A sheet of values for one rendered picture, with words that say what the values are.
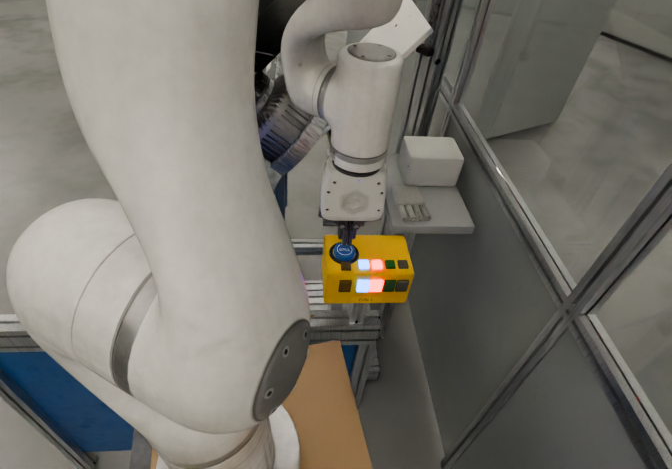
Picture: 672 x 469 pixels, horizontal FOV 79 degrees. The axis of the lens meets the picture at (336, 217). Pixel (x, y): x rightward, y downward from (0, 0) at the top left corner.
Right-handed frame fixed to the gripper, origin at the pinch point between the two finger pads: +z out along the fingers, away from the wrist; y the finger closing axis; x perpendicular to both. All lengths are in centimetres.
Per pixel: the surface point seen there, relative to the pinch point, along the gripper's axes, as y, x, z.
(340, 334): 1.3, -2.0, 30.0
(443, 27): 34, 72, -13
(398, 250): 10.4, 0.7, 5.4
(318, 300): 2, 61, 105
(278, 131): -13.2, 35.7, 1.5
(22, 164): -179, 172, 113
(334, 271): -2.1, -4.4, 5.4
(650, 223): 45.0, -8.8, -11.2
